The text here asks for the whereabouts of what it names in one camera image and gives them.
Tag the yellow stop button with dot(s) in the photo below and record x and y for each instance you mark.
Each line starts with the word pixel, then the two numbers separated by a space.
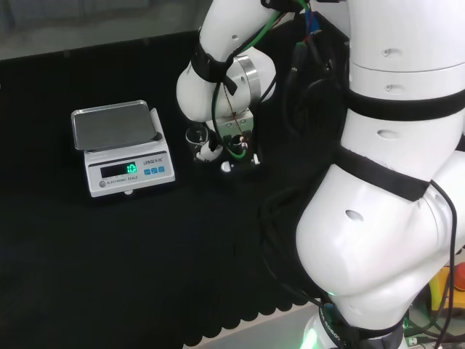
pixel 448 287

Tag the black bench cloth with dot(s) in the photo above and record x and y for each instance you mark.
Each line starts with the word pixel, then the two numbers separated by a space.
pixel 109 254

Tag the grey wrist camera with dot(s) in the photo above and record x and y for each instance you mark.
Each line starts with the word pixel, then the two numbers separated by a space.
pixel 236 123

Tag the small clear glass beaker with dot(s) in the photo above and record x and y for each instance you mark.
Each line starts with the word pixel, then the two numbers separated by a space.
pixel 194 135

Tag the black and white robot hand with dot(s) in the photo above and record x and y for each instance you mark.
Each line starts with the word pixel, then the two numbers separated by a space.
pixel 209 152

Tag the white electronic balance, steel pan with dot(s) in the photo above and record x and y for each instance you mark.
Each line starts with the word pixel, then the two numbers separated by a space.
pixel 123 145

